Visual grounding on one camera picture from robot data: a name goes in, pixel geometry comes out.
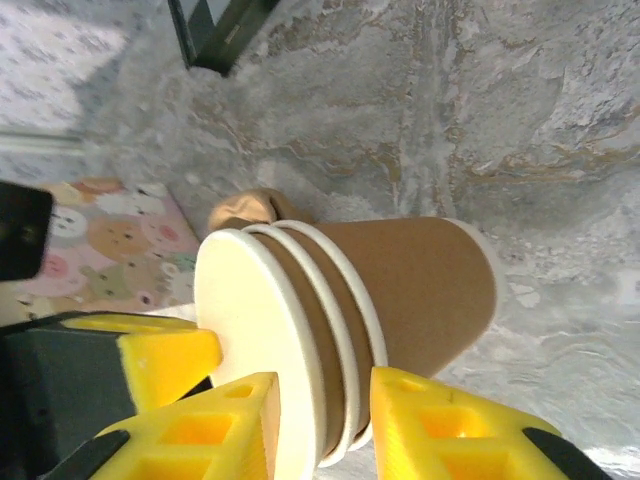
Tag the black grey chessboard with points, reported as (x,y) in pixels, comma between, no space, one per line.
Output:
(220,40)

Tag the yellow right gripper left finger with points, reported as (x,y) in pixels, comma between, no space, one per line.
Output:
(200,435)

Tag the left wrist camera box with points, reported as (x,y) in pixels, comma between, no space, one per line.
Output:
(22,230)

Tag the animal print paper gift bag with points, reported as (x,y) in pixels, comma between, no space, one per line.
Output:
(120,240)

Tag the brown pulp cup carrier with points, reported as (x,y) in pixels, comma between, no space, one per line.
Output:
(245,205)

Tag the brown paper coffee cup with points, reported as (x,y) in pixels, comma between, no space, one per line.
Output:
(352,325)
(430,290)
(240,310)

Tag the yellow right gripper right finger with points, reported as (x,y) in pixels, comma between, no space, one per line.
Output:
(450,440)

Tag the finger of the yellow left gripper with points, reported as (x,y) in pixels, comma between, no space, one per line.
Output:
(165,365)

